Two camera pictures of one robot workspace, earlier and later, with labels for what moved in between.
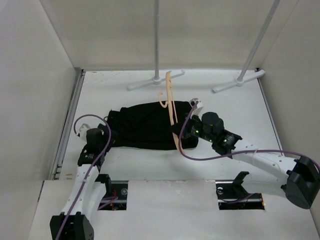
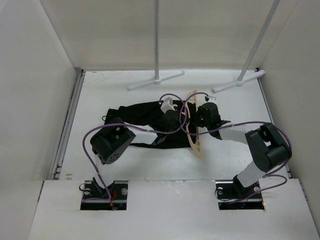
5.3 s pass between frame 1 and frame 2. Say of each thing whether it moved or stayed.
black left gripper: moved
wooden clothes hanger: moved
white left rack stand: stayed
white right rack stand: stayed
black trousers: stayed
